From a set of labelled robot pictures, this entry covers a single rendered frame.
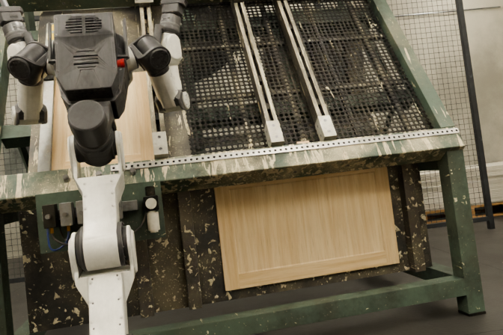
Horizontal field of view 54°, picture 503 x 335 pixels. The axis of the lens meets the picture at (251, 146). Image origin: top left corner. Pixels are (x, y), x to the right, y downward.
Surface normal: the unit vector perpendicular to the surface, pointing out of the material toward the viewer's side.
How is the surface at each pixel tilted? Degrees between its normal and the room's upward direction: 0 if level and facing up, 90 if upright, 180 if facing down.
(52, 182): 58
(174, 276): 90
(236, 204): 90
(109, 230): 51
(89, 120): 67
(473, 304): 90
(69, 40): 82
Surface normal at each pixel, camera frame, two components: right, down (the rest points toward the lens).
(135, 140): 0.09, -0.59
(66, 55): 0.15, -0.22
